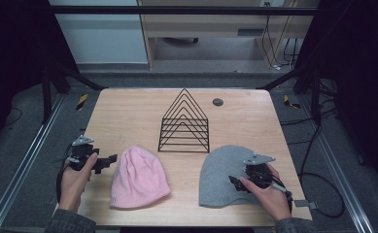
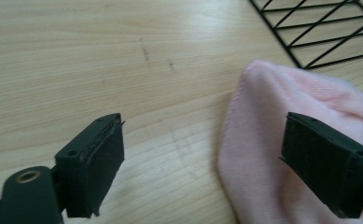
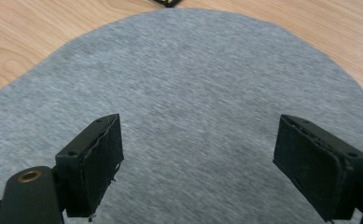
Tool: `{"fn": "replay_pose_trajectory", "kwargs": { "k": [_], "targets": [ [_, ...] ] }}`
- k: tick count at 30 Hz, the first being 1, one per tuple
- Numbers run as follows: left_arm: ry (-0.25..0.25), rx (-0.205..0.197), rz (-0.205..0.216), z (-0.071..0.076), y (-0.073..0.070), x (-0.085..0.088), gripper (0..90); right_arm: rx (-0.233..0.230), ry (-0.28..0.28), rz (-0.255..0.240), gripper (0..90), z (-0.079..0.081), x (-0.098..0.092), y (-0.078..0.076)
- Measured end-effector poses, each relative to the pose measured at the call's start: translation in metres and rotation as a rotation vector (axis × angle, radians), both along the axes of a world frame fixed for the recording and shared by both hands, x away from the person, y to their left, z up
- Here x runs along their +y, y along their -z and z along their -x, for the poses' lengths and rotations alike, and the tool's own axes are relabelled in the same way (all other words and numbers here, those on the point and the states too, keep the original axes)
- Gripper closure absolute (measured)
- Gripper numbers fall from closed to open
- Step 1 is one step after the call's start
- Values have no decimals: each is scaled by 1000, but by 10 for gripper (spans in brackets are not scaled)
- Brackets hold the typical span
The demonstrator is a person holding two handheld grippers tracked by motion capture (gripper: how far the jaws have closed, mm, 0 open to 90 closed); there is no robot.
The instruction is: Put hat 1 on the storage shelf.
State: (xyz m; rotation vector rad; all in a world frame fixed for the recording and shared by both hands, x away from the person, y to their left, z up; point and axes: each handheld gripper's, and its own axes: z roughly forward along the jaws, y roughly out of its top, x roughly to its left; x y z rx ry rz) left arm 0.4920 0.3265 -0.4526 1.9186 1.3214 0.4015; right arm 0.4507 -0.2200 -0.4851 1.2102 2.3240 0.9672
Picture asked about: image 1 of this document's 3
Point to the yellow black tape strip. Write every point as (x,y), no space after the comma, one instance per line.
(288,102)
(82,101)

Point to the dark curtain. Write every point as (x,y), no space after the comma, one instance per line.
(361,64)
(15,48)

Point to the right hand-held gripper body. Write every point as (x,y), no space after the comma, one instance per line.
(257,173)

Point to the grey table grommet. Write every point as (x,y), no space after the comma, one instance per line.
(218,102)

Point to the aluminium floor rail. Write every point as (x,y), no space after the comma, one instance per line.
(16,181)
(355,207)

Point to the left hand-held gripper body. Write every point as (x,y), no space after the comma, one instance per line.
(81,152)

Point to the grey beanie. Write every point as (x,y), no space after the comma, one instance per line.
(220,181)

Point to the person's left hand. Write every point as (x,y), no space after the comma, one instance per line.
(73,187)

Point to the person's right hand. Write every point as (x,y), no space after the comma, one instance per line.
(270,200)

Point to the white cabinet panel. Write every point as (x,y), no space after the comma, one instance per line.
(102,39)

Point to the light wooden desk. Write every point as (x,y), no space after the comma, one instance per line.
(206,27)

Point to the black crossbar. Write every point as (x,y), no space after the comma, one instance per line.
(183,10)

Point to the black metal stand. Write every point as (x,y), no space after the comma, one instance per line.
(316,97)
(46,97)

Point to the pink beanie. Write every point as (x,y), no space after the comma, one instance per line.
(139,178)

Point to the grey metal bracket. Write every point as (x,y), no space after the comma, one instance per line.
(304,204)

